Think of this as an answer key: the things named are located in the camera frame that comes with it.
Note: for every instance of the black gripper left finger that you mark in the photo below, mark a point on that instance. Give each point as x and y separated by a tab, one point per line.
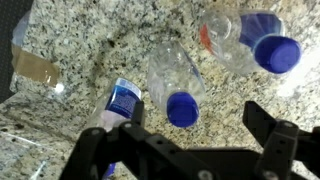
147	156

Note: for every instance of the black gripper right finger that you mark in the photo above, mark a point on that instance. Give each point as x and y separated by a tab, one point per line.
282	142

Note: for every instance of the blue-cap water bottle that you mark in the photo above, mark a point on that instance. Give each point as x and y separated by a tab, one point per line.
247	40
174	83

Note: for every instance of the clear plastic bin bag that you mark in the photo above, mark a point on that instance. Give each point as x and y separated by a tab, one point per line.
21	83

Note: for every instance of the front blue-label water bottle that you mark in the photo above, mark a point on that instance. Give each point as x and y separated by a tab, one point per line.
115	105

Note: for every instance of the brown tape strip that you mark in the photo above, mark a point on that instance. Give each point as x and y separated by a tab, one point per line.
33	67

